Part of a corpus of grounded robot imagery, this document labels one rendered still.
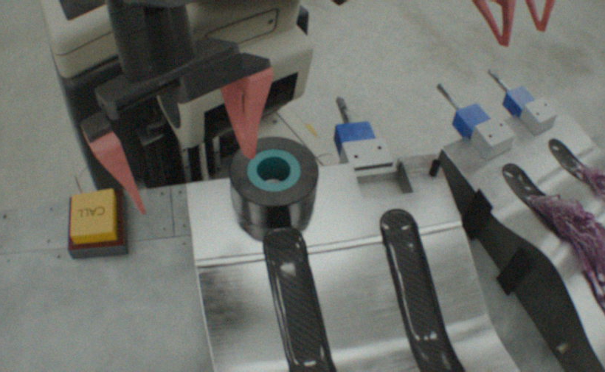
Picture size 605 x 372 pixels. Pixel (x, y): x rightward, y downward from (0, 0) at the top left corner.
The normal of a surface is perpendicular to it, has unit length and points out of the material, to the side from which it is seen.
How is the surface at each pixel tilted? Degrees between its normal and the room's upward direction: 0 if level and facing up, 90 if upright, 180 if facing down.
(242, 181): 0
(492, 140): 0
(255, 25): 98
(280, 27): 98
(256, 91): 84
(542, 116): 0
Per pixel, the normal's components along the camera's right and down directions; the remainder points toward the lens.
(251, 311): 0.07, -0.55
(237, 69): 0.52, 0.33
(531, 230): -0.18, -0.87
